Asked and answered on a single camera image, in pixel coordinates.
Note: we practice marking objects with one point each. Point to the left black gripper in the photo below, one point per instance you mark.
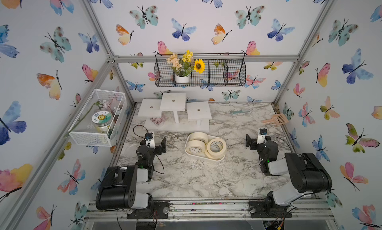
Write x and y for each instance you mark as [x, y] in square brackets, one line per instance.
[162, 149]

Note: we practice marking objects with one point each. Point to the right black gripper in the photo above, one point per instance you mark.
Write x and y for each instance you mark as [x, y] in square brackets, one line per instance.
[248, 141]

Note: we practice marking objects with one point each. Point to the masking tape roll two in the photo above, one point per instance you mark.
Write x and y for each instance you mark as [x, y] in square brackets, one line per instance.
[196, 148]

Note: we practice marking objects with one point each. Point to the masking tape roll one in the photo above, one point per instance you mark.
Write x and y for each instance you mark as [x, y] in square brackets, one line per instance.
[216, 148]

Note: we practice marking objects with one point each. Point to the masking tape roll three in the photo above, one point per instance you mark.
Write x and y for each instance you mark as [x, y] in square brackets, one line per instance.
[199, 136]

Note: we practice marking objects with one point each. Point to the white plastic storage tray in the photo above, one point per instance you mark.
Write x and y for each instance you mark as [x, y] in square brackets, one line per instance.
[205, 157]

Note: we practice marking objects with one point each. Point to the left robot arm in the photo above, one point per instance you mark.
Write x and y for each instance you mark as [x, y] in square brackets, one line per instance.
[118, 187]

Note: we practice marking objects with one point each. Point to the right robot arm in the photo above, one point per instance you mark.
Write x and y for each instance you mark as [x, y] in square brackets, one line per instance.
[307, 175]

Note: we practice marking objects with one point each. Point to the pink artificial flower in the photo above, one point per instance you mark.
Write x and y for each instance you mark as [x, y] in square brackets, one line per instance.
[158, 120]

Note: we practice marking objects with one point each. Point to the white tiered display stand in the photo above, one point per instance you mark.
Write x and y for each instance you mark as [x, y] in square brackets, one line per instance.
[181, 116]

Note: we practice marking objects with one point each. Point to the green lid jar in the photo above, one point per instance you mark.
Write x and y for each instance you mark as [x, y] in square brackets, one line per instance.
[102, 121]

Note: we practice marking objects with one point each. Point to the artificial flower pot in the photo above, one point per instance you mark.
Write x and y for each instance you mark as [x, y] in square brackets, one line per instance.
[185, 66]

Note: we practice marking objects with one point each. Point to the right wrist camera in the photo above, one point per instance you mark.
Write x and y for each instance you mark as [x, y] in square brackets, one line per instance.
[262, 136]

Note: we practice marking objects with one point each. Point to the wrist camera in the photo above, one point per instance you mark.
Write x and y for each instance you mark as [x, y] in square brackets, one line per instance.
[150, 141]
[262, 136]

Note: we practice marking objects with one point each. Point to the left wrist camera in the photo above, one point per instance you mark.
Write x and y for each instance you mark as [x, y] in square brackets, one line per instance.
[150, 141]

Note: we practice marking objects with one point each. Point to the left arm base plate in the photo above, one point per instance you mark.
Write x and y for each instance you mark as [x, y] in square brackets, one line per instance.
[155, 210]

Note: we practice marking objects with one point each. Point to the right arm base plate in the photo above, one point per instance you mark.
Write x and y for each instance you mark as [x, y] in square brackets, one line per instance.
[264, 209]

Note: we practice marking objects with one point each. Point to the clear acrylic wall box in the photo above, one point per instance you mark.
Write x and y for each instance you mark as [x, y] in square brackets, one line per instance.
[83, 131]

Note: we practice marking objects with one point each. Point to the black wire wall basket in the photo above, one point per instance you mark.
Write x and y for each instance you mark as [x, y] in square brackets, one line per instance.
[218, 70]

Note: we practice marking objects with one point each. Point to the aluminium front rail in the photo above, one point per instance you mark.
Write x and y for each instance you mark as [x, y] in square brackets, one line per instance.
[216, 209]

